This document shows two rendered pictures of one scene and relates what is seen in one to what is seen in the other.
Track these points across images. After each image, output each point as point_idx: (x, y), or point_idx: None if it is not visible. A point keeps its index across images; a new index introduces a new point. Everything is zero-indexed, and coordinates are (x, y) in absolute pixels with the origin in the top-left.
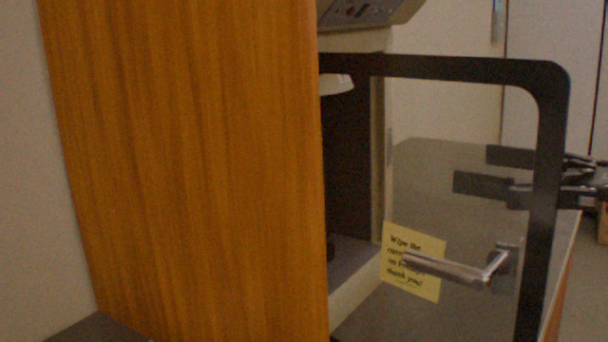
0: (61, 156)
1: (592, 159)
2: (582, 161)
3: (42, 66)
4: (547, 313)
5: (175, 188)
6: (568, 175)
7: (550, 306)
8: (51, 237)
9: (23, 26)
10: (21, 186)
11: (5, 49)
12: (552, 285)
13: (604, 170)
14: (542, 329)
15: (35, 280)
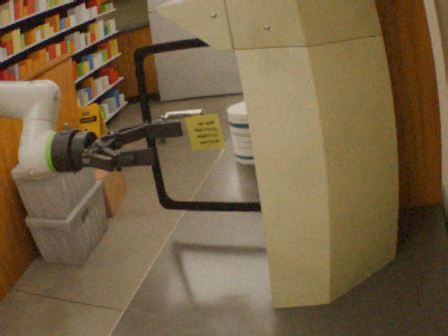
0: (447, 93)
1: (88, 154)
2: (99, 144)
3: (439, 34)
4: (130, 300)
5: None
6: (115, 132)
7: (126, 306)
8: (447, 136)
9: (433, 8)
10: (443, 96)
11: (433, 19)
12: (118, 325)
13: (90, 147)
14: (136, 289)
15: (445, 152)
